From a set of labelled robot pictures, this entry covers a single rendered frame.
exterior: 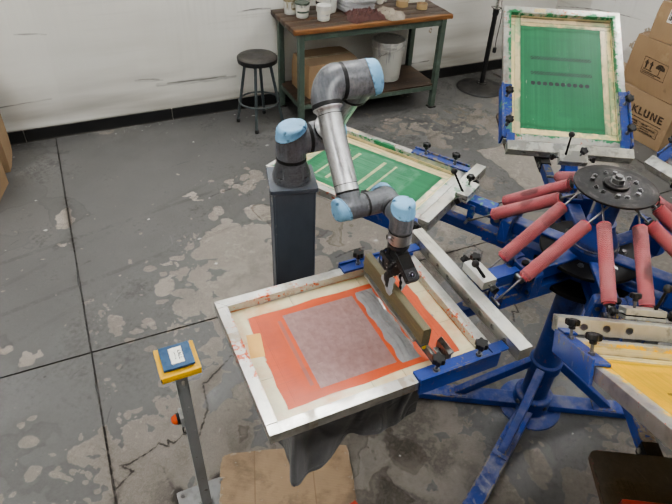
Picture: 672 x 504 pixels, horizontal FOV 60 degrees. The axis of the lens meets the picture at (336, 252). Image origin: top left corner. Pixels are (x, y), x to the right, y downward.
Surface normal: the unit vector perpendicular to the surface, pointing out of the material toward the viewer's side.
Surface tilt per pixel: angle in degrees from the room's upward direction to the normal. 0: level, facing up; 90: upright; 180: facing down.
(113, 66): 90
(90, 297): 0
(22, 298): 0
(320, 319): 0
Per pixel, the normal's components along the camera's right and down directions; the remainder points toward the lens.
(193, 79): 0.41, 0.58
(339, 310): 0.04, -0.78
